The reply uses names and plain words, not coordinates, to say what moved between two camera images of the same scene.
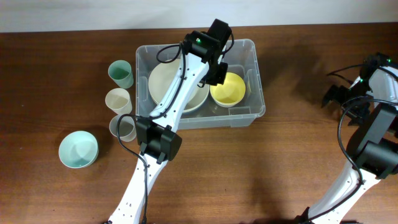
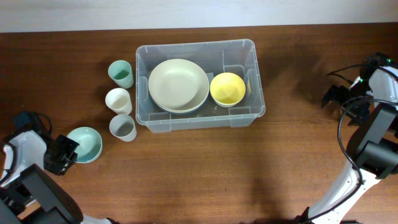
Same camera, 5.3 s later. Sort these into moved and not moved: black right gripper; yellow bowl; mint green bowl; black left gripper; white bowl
Moved: mint green bowl; black left gripper
Not moved: white bowl; black right gripper; yellow bowl
